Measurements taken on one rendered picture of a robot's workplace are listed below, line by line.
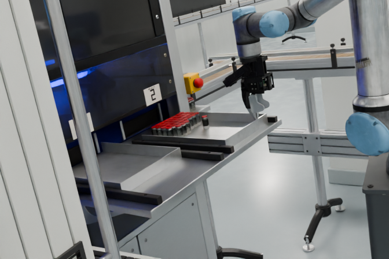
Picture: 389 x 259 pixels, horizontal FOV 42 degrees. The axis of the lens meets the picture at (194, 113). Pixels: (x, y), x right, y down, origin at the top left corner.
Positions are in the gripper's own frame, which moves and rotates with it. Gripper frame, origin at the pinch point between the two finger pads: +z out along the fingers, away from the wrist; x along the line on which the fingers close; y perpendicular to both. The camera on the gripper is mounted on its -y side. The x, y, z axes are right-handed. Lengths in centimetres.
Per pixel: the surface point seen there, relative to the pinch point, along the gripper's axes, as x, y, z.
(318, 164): 86, -20, 54
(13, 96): -96, 19, -34
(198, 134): -8.8, -17.2, 4.1
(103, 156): -33, -39, 4
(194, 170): -35.0, -0.1, 4.4
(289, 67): 82, -26, 3
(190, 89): 14.5, -35.4, -5.8
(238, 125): 2.2, -8.1, 4.1
